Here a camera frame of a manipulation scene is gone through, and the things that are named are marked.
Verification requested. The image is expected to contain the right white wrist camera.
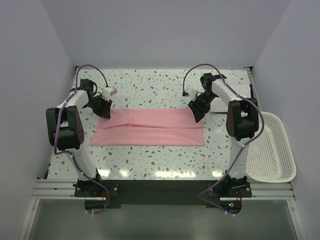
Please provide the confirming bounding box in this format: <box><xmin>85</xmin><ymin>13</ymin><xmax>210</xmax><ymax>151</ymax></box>
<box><xmin>182</xmin><ymin>88</ymin><xmax>198</xmax><ymax>98</ymax></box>

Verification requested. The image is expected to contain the pink t shirt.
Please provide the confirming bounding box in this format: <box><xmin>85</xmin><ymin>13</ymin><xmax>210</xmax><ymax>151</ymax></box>
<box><xmin>90</xmin><ymin>108</ymin><xmax>205</xmax><ymax>147</ymax></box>

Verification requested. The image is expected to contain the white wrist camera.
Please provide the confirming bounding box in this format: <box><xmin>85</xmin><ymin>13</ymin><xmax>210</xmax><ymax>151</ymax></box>
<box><xmin>101</xmin><ymin>86</ymin><xmax>118</xmax><ymax>99</ymax></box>
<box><xmin>182</xmin><ymin>88</ymin><xmax>198</xmax><ymax>98</ymax></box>

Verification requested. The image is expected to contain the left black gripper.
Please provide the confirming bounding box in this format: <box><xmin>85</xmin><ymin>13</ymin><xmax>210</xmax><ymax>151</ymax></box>
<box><xmin>85</xmin><ymin>95</ymin><xmax>113</xmax><ymax>119</ymax></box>

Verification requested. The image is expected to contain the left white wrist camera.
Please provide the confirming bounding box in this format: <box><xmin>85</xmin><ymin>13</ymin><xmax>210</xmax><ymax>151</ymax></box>
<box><xmin>101</xmin><ymin>86</ymin><xmax>118</xmax><ymax>99</ymax></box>

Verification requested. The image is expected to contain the white folded t shirt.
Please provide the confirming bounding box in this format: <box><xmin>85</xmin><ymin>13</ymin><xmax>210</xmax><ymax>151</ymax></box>
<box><xmin>209</xmin><ymin>83</ymin><xmax>253</xmax><ymax>113</ymax></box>

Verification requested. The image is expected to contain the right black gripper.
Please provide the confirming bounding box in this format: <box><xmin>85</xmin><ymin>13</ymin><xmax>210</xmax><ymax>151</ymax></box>
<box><xmin>188</xmin><ymin>91</ymin><xmax>218</xmax><ymax>123</ymax></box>

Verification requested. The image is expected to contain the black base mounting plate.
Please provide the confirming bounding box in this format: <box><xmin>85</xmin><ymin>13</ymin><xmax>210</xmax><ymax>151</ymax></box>
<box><xmin>73</xmin><ymin>178</ymin><xmax>253</xmax><ymax>214</ymax></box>

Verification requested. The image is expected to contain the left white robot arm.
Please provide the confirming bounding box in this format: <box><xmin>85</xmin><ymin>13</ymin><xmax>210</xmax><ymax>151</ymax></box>
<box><xmin>45</xmin><ymin>79</ymin><xmax>112</xmax><ymax>196</ymax></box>

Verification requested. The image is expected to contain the white perforated plastic basket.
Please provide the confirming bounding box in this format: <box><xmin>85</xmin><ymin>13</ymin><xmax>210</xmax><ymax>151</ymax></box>
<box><xmin>246</xmin><ymin>112</ymin><xmax>297</xmax><ymax>183</ymax></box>

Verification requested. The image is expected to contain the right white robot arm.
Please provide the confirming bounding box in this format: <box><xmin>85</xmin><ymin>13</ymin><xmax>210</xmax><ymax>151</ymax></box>
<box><xmin>188</xmin><ymin>73</ymin><xmax>259</xmax><ymax>197</ymax></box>

